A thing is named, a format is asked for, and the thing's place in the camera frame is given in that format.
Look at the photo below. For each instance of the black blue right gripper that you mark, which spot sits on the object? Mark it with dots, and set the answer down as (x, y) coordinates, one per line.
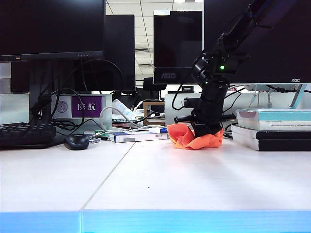
(212, 102)

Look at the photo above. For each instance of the orange microfibre rag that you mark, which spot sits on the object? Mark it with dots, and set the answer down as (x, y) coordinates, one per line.
(204, 143)

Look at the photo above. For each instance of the small black box white label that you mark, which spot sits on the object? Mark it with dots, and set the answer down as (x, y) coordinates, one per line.
(187, 89)

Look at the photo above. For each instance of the white spine book small text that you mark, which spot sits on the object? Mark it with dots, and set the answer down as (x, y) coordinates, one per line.
(267, 126)

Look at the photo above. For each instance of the white blue carton box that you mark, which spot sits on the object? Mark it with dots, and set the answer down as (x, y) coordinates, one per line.
(136, 138)

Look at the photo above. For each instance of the teal spine book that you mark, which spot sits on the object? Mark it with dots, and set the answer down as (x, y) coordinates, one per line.
(284, 116)

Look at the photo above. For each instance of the wide grey desk partition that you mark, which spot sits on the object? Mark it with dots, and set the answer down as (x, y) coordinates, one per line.
(281, 103)

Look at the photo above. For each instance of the green cover magazine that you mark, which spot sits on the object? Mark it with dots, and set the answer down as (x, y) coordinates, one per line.
(121, 120)

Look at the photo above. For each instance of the white printed tube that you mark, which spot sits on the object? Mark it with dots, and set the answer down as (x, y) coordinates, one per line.
(120, 106)

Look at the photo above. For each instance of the AOC monitor glossy black bezel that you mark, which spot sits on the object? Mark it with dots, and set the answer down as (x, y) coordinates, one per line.
(177, 43)

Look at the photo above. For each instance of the silver teal monitor stand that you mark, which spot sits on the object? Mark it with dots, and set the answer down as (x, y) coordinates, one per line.
(297, 97)

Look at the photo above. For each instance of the large AOC monitor silver edge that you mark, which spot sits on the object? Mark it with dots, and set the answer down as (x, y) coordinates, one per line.
(279, 60)

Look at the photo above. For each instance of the small green white packet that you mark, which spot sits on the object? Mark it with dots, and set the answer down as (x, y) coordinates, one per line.
(99, 133)

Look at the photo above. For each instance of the purple name plate holder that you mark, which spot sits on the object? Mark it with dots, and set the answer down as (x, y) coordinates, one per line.
(86, 106)

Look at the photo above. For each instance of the black computer mouse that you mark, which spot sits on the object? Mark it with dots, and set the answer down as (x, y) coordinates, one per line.
(76, 142)

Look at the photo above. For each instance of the black monitor stand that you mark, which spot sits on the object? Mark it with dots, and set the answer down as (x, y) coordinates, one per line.
(40, 80)

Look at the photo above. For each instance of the black keyboard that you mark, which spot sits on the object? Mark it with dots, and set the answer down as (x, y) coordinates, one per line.
(19, 136)

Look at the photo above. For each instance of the black monitor thin bezel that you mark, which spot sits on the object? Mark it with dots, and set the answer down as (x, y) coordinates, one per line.
(48, 24)

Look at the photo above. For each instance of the narrow grey desk partition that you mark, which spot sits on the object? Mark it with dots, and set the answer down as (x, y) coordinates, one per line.
(12, 109)

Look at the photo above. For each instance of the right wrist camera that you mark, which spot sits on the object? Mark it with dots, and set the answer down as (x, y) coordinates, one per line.
(192, 103)

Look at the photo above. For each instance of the wooden frame box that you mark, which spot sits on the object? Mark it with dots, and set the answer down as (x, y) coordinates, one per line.
(145, 114)

